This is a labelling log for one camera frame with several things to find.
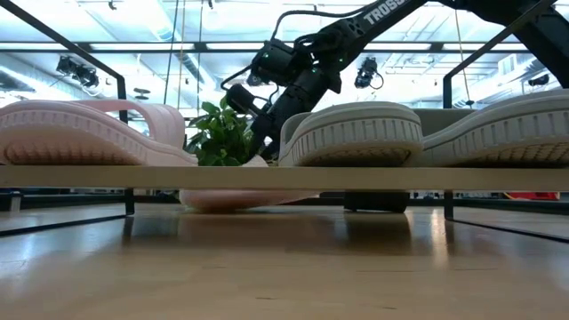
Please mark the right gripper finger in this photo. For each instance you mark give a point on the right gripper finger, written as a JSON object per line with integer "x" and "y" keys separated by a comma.
{"x": 260, "y": 138}
{"x": 273, "y": 144}

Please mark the gray rubber slide sandal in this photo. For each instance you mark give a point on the gray rubber slide sandal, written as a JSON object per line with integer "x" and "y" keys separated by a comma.
{"x": 502, "y": 133}
{"x": 355, "y": 129}

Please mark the pink rubber slide sandal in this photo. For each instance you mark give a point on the pink rubber slide sandal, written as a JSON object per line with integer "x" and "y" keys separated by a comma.
{"x": 240, "y": 200}
{"x": 66, "y": 133}

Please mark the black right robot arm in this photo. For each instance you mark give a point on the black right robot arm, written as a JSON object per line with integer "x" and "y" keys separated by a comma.
{"x": 355, "y": 31}

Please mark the green artificial plant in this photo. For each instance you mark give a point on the green artificial plant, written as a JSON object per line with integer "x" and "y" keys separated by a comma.
{"x": 220, "y": 133}

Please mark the black plant pot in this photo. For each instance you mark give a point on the black plant pot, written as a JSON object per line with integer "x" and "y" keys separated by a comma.
{"x": 375, "y": 202}

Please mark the black overhead rig beam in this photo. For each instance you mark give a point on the black overhead rig beam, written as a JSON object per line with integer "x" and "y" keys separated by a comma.
{"x": 146, "y": 46}

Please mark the black ceiling spotlight cluster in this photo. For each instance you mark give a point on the black ceiling spotlight cluster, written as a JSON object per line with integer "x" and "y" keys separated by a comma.
{"x": 77, "y": 71}

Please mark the red and black cart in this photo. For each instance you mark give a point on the red and black cart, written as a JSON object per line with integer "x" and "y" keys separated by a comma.
{"x": 531, "y": 196}

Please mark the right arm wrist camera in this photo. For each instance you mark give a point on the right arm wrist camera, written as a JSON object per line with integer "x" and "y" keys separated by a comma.
{"x": 240, "y": 98}

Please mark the black overhead camera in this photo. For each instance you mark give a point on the black overhead camera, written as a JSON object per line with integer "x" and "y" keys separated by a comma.
{"x": 368, "y": 73}

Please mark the gray metal clamp post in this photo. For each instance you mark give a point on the gray metal clamp post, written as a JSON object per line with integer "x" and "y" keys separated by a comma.
{"x": 15, "y": 201}

